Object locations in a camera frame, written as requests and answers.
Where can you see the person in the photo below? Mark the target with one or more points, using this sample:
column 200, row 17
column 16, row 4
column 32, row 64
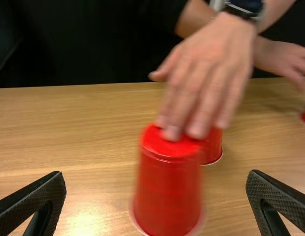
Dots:
column 211, row 68

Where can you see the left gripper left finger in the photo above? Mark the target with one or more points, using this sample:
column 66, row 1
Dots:
column 32, row 195

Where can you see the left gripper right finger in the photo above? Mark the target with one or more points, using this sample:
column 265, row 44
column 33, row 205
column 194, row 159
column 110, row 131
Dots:
column 273, row 191

